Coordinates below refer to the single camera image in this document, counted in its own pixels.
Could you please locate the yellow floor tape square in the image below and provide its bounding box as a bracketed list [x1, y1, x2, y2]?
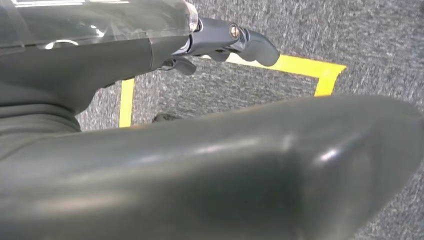
[118, 53, 348, 129]

